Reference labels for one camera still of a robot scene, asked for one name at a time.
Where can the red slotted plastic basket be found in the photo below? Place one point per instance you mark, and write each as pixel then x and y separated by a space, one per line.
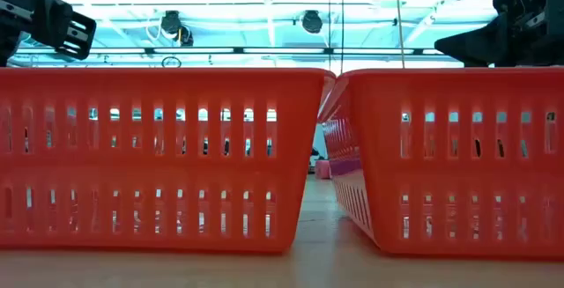
pixel 154 169
pixel 462 178

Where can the black ceiling rail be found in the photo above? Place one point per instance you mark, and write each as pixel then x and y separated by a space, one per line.
pixel 238 50

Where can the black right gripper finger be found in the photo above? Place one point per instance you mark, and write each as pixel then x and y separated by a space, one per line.
pixel 476 48

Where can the black round ceiling fixture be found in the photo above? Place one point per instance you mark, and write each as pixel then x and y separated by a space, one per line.
pixel 312 21
pixel 172 23

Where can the pink plug charger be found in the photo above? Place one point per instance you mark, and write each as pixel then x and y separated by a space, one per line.
pixel 323 169

